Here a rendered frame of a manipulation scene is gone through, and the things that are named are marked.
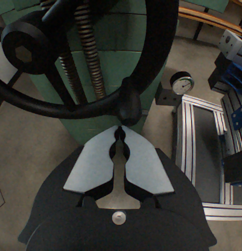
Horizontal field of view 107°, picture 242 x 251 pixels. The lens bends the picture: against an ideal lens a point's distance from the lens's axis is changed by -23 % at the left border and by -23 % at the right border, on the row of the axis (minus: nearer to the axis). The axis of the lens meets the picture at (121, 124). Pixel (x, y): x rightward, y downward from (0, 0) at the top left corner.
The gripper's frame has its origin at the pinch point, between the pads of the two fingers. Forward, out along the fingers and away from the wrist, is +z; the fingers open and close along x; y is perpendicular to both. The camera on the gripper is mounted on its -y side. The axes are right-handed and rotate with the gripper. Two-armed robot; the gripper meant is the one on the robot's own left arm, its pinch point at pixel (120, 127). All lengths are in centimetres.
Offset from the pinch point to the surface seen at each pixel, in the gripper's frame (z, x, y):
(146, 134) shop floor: 67, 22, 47
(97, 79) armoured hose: 11.3, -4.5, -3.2
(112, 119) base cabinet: 38.4, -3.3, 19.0
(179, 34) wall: 271, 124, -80
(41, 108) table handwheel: 7.1, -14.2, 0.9
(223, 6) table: 14.8, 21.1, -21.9
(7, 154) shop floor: 46, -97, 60
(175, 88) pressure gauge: 20.0, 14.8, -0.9
